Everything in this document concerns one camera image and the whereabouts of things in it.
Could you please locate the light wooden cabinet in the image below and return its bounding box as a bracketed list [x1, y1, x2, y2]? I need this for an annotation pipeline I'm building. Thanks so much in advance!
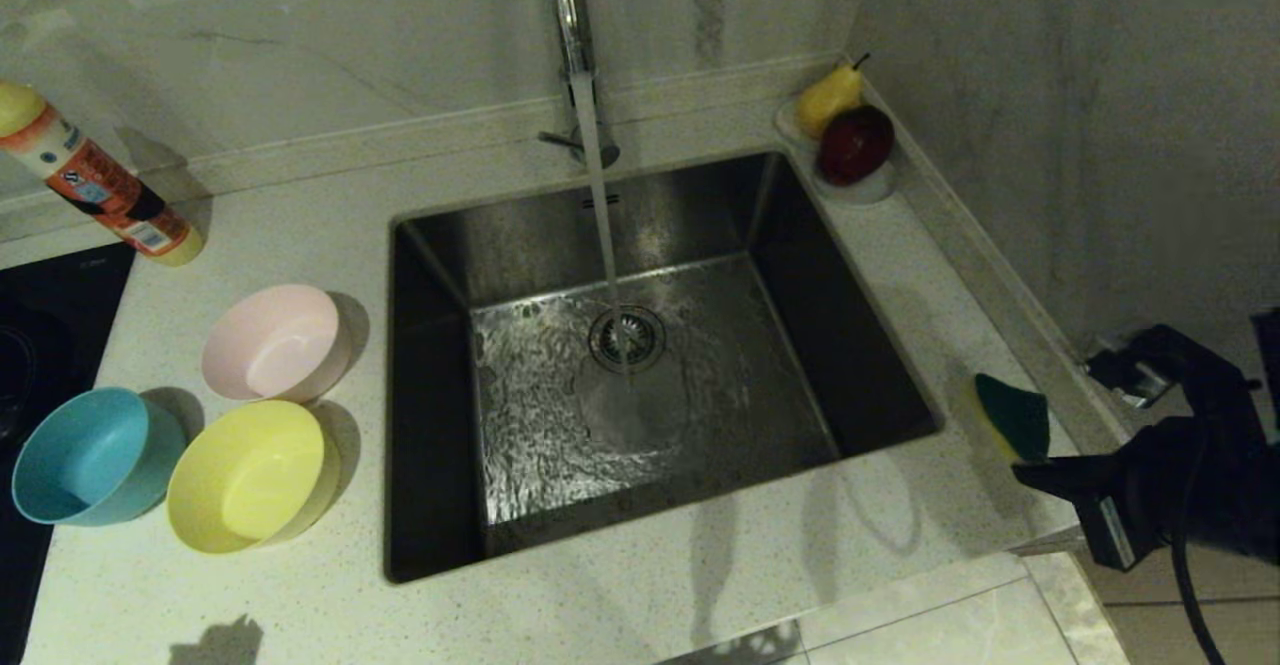
[1070, 535, 1280, 665]

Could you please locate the chrome faucet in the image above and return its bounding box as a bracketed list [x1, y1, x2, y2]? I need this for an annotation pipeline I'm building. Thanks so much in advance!
[538, 0, 621, 171]

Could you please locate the pink plastic bowl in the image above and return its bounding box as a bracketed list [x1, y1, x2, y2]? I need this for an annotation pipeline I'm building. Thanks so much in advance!
[201, 284, 353, 404]

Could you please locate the stainless steel sink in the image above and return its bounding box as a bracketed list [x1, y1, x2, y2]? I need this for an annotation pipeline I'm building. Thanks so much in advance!
[385, 150, 944, 584]

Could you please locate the blue plastic bowl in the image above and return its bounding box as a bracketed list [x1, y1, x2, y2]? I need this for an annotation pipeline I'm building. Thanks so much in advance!
[11, 387, 189, 527]

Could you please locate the green and yellow sponge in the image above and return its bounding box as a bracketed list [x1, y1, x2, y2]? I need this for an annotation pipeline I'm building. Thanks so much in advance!
[973, 372, 1052, 466]

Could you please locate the running water stream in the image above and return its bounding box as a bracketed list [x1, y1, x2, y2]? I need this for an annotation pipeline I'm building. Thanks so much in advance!
[570, 73, 633, 386]

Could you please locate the black induction cooktop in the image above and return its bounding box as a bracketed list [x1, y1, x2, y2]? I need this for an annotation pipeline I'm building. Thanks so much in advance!
[0, 243, 137, 665]

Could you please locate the dark red apple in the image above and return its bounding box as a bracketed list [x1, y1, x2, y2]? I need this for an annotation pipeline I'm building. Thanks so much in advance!
[817, 105, 895, 186]

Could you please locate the yellow pear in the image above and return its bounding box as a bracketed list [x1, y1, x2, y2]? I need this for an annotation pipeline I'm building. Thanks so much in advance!
[795, 53, 869, 140]

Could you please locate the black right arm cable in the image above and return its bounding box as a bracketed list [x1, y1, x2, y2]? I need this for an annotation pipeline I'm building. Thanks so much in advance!
[1168, 415, 1229, 665]

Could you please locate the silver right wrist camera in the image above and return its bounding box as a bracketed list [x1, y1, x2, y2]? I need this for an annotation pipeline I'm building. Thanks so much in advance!
[1084, 323, 1256, 411]

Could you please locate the orange label detergent bottle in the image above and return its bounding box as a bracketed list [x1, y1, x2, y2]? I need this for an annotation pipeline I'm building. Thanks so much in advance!
[0, 80, 206, 268]

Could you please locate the metal sink drain strainer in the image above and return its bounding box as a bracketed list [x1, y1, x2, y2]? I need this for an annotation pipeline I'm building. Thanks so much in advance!
[588, 306, 667, 375]

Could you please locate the yellow plastic bowl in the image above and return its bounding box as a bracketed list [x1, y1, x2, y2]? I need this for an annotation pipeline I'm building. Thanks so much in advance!
[166, 400, 342, 556]

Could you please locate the white fruit tray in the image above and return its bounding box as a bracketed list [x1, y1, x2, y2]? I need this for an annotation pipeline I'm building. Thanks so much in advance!
[772, 98, 899, 206]

